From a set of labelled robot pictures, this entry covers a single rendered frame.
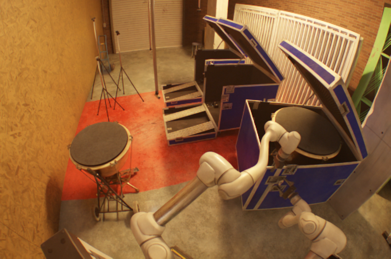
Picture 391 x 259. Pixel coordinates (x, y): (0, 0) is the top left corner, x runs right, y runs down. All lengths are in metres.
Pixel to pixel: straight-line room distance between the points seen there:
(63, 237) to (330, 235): 1.04
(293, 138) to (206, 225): 1.38
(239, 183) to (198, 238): 1.27
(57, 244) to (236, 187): 0.82
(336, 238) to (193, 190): 0.84
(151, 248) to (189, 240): 1.07
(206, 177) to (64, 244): 0.83
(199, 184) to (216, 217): 1.23
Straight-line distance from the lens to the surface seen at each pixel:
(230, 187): 0.94
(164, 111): 3.50
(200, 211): 2.24
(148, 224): 1.14
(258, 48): 2.50
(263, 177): 1.60
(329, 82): 1.25
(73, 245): 0.31
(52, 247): 0.33
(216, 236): 2.14
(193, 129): 2.99
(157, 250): 1.08
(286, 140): 1.31
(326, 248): 1.07
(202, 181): 1.02
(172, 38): 8.19
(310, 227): 1.00
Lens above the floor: 2.04
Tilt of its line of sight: 35 degrees down
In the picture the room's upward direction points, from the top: 2 degrees clockwise
